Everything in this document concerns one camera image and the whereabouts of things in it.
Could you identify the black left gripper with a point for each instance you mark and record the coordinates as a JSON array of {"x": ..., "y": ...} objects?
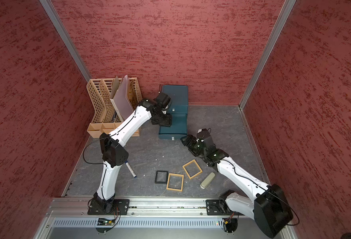
[{"x": 167, "y": 122}]

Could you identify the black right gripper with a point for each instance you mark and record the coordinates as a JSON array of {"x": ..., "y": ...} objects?
[{"x": 189, "y": 137}]

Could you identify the teal drawer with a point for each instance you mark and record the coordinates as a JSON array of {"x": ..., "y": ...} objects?
[{"x": 177, "y": 130}]

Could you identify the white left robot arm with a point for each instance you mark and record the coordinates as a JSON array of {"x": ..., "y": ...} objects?
[{"x": 114, "y": 154}]

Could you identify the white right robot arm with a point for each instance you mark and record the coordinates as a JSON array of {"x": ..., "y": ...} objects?
[{"x": 266, "y": 204}]

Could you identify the large tan brooch box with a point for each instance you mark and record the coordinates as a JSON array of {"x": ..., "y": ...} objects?
[
  {"x": 175, "y": 182},
  {"x": 192, "y": 169}
]

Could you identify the teal stacked drawer cabinet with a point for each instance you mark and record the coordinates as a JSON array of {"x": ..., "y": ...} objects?
[{"x": 179, "y": 96}]

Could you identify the lilac plastic folder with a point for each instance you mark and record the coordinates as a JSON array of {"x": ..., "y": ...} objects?
[{"x": 121, "y": 102}]

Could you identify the beige oblong case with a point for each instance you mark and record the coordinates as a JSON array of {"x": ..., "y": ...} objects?
[{"x": 207, "y": 180}]

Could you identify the beige lattice file organizer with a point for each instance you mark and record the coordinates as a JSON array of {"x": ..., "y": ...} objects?
[{"x": 105, "y": 118}]

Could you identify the brown printed cardboard sheet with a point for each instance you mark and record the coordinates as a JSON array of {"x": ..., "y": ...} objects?
[{"x": 114, "y": 87}]

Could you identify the blue white marker pen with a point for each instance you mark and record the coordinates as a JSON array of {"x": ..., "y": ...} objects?
[{"x": 131, "y": 169}]

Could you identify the left controller board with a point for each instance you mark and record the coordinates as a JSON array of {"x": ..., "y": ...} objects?
[{"x": 106, "y": 222}]

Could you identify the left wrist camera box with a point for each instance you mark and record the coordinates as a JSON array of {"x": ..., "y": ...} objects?
[{"x": 163, "y": 100}]

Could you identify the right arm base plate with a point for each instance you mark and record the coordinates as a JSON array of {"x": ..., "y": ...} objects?
[{"x": 217, "y": 207}]

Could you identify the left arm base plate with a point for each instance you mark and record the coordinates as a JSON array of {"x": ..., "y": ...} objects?
[{"x": 109, "y": 207}]

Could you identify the aluminium left corner post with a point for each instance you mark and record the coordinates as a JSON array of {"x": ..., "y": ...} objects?
[{"x": 63, "y": 33}]

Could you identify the aluminium corner post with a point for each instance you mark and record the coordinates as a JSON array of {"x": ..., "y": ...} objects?
[
  {"x": 63, "y": 33},
  {"x": 274, "y": 35}
]

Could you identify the aluminium front rail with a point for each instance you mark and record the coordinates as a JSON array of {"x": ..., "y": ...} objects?
[{"x": 147, "y": 218}]

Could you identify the aluminium right corner post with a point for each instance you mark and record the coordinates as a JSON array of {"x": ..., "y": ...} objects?
[{"x": 274, "y": 35}]

